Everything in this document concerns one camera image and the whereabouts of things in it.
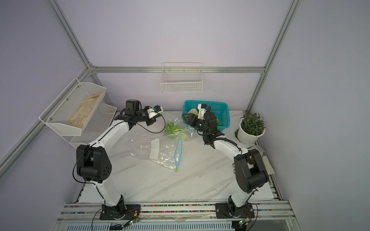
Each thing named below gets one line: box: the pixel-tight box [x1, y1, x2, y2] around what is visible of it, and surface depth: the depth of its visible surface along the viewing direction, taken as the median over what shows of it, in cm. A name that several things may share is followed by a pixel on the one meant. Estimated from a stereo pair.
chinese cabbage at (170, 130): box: [164, 122, 188, 141], surface depth 93 cm
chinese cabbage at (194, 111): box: [187, 108, 199, 117], surface depth 113 cm
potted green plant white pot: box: [237, 110, 267, 144], surface depth 92 cm
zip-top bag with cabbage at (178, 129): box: [163, 117, 197, 142], surface depth 94 cm
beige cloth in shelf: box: [68, 92, 103, 129], surface depth 81 cm
